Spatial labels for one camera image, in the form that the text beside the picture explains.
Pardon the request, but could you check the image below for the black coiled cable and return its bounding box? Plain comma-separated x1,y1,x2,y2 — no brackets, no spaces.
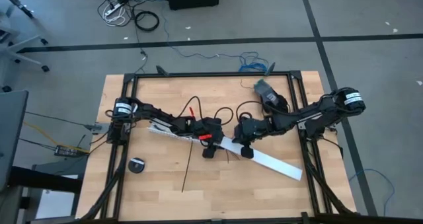
134,10,161,32

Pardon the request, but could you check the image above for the grey desk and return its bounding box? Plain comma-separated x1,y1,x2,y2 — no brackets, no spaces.
0,90,30,192

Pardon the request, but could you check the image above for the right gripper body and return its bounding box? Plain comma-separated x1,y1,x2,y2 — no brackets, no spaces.
233,118,255,159

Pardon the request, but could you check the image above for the black aluminium table frame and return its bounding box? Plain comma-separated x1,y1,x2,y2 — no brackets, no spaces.
74,62,361,224

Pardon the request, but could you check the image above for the black hub box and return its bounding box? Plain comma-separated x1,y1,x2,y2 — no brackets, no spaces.
54,144,81,159

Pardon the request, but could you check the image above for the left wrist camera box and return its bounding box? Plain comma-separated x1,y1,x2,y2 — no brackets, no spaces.
178,117,203,137

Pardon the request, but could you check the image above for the black floor cable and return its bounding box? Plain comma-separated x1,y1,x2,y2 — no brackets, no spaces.
133,5,149,74

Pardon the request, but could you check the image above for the white power strip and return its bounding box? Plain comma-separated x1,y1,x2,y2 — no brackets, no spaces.
103,1,128,20

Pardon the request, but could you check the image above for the white raceway lid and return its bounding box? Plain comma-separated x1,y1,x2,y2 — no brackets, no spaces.
216,135,303,182

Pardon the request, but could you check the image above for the black desk bar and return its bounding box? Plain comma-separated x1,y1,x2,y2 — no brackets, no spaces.
9,165,84,194

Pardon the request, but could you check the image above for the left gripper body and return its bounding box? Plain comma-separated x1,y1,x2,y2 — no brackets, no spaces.
200,118,225,159

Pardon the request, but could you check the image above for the yellow floor cable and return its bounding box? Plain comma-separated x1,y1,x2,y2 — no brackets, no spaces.
22,120,91,155

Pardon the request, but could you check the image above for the blue ethernet cable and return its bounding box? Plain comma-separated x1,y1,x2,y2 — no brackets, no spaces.
160,5,271,74

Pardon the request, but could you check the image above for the grey office chair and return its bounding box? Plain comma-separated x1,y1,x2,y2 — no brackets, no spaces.
0,17,51,93

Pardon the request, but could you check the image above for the dark desk leg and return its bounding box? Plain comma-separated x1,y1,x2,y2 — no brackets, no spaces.
0,0,36,19

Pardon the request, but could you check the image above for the black camera cable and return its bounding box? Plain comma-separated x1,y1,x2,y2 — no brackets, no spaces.
235,100,290,120
176,95,235,126

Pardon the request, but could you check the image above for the round tape spool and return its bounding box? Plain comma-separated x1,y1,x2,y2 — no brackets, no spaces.
128,157,147,174

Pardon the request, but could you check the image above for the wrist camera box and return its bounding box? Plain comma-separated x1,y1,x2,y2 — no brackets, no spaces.
178,117,203,137
249,117,275,139

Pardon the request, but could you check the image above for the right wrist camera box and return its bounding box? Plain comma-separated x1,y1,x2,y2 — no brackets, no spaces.
249,117,275,139

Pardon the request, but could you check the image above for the thin blue floor cable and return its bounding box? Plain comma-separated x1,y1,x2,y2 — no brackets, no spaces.
348,168,397,217

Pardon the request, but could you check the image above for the white slotted cable raceway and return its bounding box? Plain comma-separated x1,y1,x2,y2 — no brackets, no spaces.
147,124,229,149

